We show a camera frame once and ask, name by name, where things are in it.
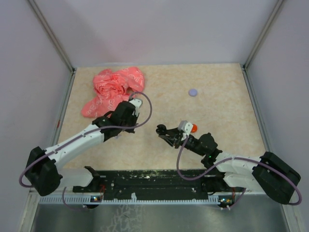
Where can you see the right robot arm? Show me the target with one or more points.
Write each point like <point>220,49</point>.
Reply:
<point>267,173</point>

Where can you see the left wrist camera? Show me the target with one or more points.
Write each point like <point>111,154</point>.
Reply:
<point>137,103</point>

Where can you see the orange charging case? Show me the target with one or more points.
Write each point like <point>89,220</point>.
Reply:
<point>194,128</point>

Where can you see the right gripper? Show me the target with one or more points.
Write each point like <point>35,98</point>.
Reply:
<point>174,136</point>

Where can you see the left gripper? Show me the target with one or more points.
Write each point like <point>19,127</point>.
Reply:
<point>134,118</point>

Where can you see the black round charging case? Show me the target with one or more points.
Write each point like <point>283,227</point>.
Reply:
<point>161,129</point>

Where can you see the crumpled pink cloth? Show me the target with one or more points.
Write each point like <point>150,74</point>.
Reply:
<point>111,88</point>

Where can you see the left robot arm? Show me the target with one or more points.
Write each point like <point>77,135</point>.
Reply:
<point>46,167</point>

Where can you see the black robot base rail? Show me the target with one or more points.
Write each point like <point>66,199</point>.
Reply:
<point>155,185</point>

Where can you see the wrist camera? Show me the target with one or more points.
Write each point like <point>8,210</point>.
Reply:
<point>185,128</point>
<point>137,103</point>

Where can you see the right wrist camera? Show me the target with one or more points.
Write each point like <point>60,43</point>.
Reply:
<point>185,128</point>

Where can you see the purple round charging case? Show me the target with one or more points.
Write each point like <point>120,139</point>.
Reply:
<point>193,92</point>

